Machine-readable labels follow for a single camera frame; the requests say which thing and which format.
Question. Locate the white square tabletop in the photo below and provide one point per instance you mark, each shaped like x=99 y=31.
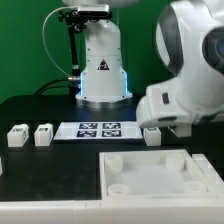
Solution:
x=158 y=174

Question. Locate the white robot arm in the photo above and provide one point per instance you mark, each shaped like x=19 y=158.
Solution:
x=190 y=42

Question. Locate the white L-shaped obstacle wall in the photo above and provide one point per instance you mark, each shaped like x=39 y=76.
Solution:
x=115 y=211

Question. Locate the black camera on stand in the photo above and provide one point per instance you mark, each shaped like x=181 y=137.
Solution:
x=93 y=11

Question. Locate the white marker tag sheet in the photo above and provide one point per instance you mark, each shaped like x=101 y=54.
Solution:
x=98 y=130

